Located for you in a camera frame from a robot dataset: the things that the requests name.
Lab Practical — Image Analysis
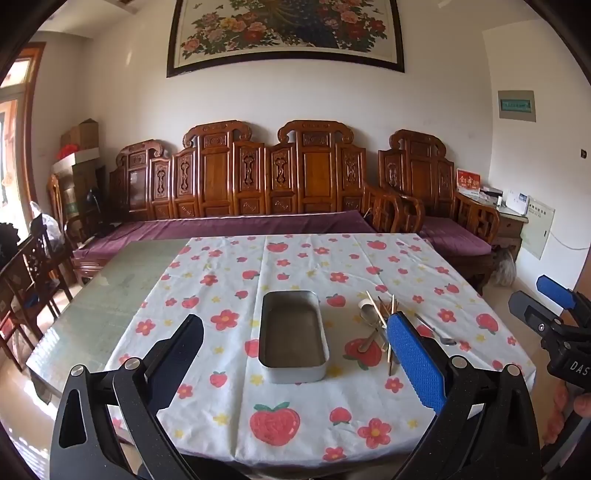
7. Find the framed flower painting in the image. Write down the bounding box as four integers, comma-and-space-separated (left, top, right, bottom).
166, 0, 406, 78

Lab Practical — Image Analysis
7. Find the wooden side table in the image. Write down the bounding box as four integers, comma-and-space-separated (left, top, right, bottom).
495, 205, 529, 251

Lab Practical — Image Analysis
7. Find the white plastic bag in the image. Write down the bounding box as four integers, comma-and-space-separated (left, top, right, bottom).
30, 200, 66, 256

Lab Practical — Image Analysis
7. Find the dark wooden dining chair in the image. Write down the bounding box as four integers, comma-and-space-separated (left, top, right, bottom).
0, 231, 75, 372

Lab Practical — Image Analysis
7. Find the glass-top table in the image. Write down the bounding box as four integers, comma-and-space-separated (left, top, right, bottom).
25, 237, 195, 416

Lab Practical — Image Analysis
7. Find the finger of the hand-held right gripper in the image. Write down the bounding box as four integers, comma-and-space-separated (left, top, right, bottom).
508, 291, 571, 343
537, 275, 591, 321

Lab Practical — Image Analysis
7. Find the green carton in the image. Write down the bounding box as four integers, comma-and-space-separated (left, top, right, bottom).
62, 185, 80, 219

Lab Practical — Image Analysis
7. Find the red sign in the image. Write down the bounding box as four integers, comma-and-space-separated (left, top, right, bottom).
456, 168, 481, 193

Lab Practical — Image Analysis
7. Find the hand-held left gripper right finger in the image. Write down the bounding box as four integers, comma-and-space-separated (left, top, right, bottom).
387, 311, 543, 480

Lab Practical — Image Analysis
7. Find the rectangular metal tray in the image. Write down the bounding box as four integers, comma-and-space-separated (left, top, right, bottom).
257, 291, 330, 384

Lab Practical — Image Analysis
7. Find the white fluffy bundle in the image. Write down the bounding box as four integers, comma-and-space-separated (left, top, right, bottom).
491, 247, 517, 287

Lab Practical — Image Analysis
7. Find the brown handled utensil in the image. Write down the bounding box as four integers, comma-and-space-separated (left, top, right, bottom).
355, 333, 387, 357

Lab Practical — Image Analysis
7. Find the carved wooden sofa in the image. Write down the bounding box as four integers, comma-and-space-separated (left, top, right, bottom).
69, 120, 416, 287

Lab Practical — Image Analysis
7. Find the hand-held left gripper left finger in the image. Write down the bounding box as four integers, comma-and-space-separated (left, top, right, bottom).
48, 314, 206, 480

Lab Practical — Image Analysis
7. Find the strawberry print tablecloth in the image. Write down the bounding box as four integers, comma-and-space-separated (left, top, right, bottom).
104, 233, 536, 467

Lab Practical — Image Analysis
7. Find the green wall panel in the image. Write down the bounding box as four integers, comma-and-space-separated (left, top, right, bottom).
498, 90, 537, 123

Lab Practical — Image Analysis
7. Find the white cable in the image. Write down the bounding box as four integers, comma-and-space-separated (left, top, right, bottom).
549, 230, 591, 251

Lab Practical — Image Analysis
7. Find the carved wooden armchair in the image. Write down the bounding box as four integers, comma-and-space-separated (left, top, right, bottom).
379, 129, 502, 296

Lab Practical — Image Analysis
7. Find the white electrical panel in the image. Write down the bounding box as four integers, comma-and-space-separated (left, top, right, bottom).
521, 198, 556, 262

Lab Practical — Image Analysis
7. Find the wooden door frame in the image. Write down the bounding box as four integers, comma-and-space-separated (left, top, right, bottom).
0, 41, 48, 234

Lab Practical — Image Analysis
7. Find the white device box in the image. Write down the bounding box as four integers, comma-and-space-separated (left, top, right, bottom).
503, 189, 532, 216

